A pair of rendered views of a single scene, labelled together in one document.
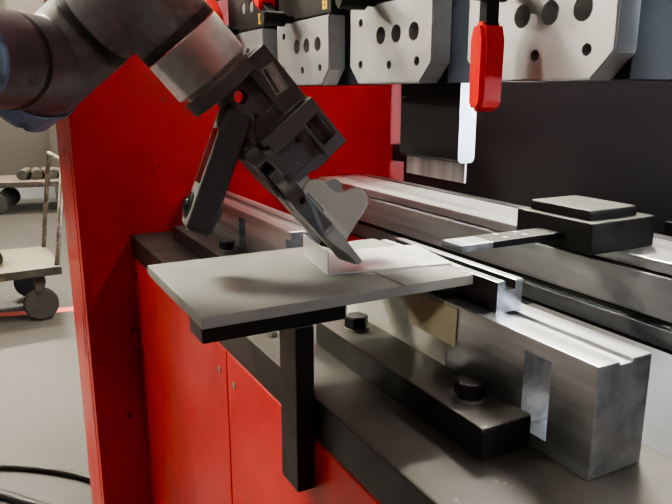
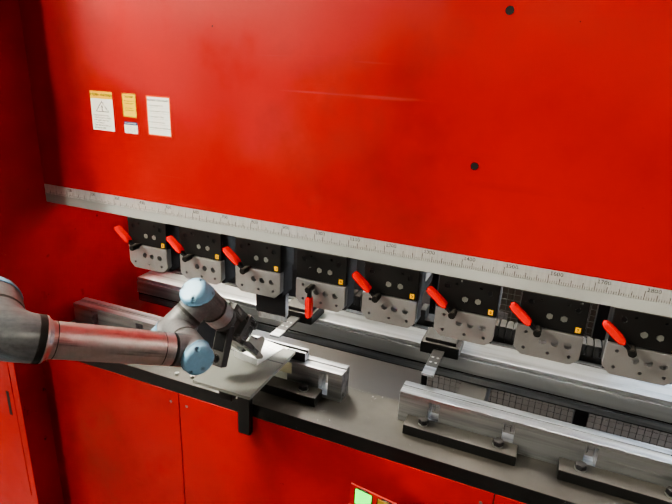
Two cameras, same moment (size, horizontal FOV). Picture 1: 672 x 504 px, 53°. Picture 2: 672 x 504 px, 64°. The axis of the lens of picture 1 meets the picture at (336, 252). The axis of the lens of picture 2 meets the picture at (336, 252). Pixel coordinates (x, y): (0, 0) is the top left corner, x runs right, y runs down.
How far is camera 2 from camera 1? 1.13 m
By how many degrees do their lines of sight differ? 39
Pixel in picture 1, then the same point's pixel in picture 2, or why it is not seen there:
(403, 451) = (294, 411)
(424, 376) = (285, 386)
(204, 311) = (246, 394)
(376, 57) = (251, 285)
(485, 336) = (303, 370)
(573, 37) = (332, 302)
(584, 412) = (338, 386)
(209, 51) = (229, 314)
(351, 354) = not seen: hidden behind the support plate
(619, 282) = (318, 329)
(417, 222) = not seen: hidden behind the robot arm
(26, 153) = not seen: outside the picture
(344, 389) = (258, 397)
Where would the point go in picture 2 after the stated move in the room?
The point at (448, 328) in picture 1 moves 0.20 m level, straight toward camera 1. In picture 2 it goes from (288, 368) to (318, 404)
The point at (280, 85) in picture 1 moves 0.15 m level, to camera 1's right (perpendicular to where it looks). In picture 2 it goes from (240, 313) to (286, 300)
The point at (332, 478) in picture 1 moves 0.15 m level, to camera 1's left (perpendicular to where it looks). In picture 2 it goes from (263, 426) to (217, 447)
